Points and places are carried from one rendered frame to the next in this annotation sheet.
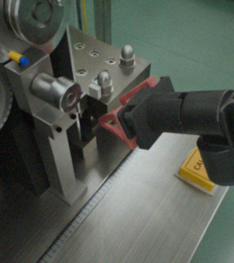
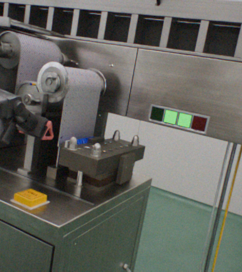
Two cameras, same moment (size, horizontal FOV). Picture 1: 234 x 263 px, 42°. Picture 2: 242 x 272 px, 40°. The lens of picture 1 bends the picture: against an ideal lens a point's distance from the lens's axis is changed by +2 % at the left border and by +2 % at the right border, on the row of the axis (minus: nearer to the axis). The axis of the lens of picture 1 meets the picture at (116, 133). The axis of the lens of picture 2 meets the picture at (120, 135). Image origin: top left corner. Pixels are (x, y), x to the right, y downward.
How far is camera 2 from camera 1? 1.23 m
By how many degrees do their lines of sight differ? 76
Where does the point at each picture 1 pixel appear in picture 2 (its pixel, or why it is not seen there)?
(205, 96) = not seen: hidden behind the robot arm
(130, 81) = (79, 153)
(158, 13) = not seen: outside the picture
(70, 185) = (27, 166)
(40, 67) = (39, 95)
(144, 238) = not seen: outside the picture
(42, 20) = (48, 84)
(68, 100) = (26, 99)
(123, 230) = not seen: outside the picture
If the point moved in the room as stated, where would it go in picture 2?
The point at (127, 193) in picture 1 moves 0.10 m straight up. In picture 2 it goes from (20, 181) to (23, 154)
